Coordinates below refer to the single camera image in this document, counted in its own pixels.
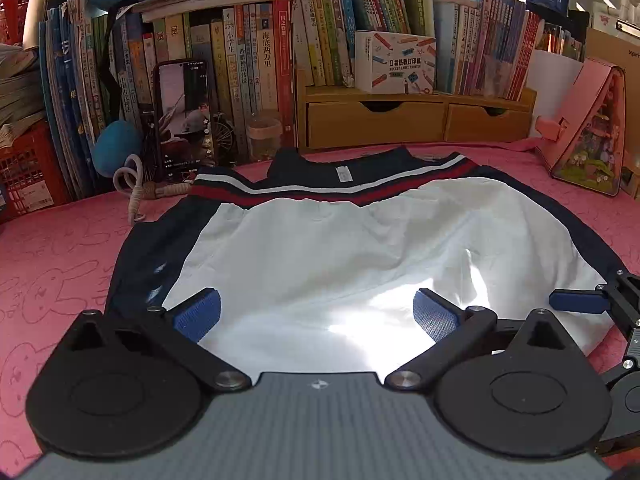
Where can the navy and white jacket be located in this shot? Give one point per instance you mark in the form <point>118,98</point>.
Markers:
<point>325,260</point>

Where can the white storage container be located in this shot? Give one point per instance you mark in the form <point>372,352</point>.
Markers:
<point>605,10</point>

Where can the white card sheet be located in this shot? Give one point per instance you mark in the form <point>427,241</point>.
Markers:
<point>555,85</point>

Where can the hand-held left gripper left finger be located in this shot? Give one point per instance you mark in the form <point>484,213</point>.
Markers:
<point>197,312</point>

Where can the black miniature bicycle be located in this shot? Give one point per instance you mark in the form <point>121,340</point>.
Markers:
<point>224,135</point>

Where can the white pencil print box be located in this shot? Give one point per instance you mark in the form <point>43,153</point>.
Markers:
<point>395,62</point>

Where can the clear plastic cup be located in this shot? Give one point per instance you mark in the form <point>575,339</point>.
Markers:
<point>265,140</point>

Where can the red plastic basket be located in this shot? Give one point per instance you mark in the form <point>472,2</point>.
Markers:
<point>15,15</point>

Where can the red plastic crate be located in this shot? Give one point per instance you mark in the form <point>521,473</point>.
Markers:
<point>30,175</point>

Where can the blue plush ball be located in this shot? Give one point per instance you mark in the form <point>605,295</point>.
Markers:
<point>117,147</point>

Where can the black smartphone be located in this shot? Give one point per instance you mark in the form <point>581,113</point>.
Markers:
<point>182,120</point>

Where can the wooden drawer organiser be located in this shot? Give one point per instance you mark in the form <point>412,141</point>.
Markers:
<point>375,120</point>

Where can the pink rabbit print mat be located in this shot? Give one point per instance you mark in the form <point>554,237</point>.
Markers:
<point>60,260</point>

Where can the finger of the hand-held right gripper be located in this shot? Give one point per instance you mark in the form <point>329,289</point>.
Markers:
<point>575,301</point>

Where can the clear plastic box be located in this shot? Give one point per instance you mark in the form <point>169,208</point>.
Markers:
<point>500,77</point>

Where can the row of tall books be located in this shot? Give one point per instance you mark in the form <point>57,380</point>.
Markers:
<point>240,60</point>

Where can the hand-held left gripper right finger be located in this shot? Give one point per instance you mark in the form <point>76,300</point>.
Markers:
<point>432,312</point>

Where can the row of green yellow books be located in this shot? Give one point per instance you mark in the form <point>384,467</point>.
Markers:
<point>325,20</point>

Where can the pink triangular miniature house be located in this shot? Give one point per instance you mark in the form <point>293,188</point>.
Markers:
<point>595,90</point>

